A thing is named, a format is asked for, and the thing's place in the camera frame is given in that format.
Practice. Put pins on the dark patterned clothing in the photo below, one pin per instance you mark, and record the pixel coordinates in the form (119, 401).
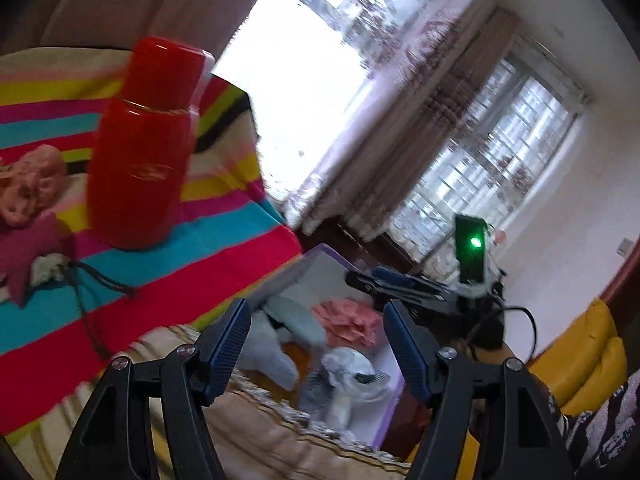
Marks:
(600, 430)

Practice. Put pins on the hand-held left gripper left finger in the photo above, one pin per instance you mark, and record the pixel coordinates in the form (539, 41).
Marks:
(230, 350)

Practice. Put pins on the purple cardboard box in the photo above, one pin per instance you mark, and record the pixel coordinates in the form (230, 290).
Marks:
(285, 285)

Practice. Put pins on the sheer floral curtain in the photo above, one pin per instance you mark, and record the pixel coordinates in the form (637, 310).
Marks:
(400, 35)

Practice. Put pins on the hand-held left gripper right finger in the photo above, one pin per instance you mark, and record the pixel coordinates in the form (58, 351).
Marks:
(405, 355)

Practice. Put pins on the yellow sofa cushion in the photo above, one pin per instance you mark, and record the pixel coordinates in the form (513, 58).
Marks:
(590, 350)

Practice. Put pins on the white printed satin pouch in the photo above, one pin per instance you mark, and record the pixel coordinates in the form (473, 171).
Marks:
(350, 362)

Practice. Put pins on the pale blue cloth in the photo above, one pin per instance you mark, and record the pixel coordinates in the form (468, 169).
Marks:
(300, 317)

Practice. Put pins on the white wall socket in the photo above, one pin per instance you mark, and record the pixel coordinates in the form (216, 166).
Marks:
(625, 246)

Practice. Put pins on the brown patterned curtain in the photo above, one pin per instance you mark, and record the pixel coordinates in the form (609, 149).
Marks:
(450, 110)

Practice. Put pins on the pink ruffled cloth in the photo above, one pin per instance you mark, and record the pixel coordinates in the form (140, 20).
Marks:
(350, 322)

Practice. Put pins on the white floral cloth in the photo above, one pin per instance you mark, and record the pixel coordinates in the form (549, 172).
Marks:
(47, 267)

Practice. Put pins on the beige curtain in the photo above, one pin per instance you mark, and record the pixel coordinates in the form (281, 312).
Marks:
(125, 0)

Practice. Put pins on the window with metal grille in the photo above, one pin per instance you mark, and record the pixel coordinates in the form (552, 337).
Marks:
(500, 150)

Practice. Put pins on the light blue towel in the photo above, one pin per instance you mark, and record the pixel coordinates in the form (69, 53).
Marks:
(267, 355)

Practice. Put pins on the magenta knit cloth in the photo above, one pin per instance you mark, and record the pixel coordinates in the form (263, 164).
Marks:
(30, 245)

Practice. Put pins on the red thermos flask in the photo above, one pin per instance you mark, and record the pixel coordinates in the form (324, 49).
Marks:
(140, 170)

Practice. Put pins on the colourful striped tablecloth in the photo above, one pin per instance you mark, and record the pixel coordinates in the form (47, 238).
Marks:
(175, 270)

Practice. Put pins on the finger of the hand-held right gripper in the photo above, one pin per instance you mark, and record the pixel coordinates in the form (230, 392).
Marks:
(367, 284)
(392, 276)

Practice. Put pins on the orange organza pouch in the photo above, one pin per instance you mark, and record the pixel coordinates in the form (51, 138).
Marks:
(300, 355)

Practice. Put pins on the checkered face mask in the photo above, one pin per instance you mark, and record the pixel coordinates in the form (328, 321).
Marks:
(315, 392)

